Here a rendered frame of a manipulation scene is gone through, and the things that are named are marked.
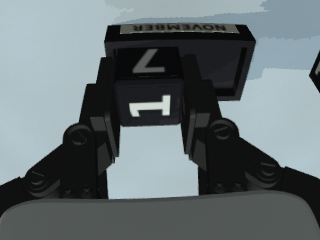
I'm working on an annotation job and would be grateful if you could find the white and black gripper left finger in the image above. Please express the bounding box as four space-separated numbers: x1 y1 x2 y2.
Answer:
0 57 121 217

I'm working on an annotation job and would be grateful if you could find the black digit cube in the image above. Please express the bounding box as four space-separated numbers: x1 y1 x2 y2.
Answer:
309 51 320 93
114 47 184 127

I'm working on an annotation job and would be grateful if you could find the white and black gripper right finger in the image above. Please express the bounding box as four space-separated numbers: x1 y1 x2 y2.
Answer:
180 54 320 228

